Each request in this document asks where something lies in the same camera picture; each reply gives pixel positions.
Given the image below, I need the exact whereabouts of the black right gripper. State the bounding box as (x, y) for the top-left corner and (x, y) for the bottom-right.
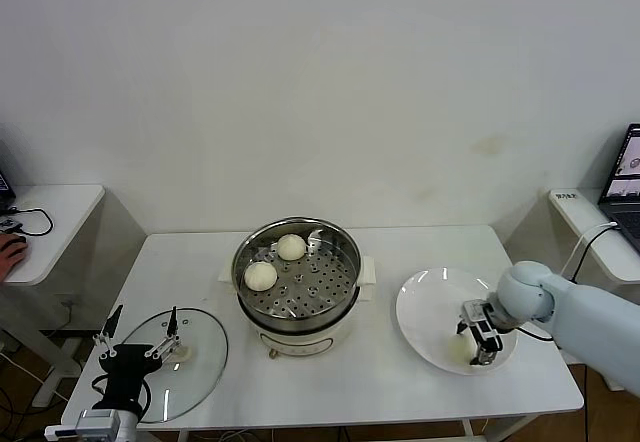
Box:
(453, 299), (504, 368)

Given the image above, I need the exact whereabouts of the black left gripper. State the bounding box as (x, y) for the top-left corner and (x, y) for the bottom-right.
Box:
(93, 304), (182, 411)

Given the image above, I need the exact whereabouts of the white steamed baozi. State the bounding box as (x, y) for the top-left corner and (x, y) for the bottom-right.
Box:
(243, 261), (279, 292)
(277, 233), (307, 262)
(446, 336), (474, 366)

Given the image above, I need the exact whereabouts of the round glass pot lid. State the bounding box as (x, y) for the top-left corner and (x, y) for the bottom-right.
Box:
(122, 306), (230, 423)

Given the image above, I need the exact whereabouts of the perforated steel steamer basket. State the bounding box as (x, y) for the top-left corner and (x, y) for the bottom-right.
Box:
(232, 216), (362, 325)

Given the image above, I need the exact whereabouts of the person's bare hand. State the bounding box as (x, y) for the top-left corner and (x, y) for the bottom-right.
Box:
(0, 234), (29, 281)

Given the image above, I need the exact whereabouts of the round white plate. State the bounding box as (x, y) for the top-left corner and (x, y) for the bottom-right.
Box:
(395, 267), (519, 376)

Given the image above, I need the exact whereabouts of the large white table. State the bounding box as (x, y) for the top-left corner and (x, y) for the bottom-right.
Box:
(60, 225), (585, 433)

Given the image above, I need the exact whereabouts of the black metal floor bar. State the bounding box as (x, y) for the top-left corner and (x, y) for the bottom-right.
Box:
(39, 329), (101, 340)

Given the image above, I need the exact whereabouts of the small white side table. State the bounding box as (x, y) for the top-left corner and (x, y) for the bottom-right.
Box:
(0, 184), (107, 408)

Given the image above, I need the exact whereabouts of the cream electric cooking pot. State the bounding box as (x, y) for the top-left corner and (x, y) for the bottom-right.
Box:
(218, 254), (379, 362)

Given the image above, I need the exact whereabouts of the dark laptop with blue screen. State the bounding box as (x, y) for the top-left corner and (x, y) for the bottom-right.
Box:
(0, 169), (17, 213)

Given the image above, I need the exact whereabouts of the open laptop with bright screen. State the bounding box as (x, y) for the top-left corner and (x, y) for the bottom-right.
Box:
(597, 123), (640, 253)

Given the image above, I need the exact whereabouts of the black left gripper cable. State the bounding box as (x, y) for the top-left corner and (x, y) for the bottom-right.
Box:
(89, 374), (154, 419)

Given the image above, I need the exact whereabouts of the flat white cable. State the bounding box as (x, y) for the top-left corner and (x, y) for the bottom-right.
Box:
(560, 221), (619, 283)

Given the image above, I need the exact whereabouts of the black cable with adapter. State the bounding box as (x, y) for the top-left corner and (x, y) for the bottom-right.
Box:
(568, 225), (620, 284)

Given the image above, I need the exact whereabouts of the looped black cable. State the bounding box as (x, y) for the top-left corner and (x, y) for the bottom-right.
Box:
(9, 205), (55, 237)

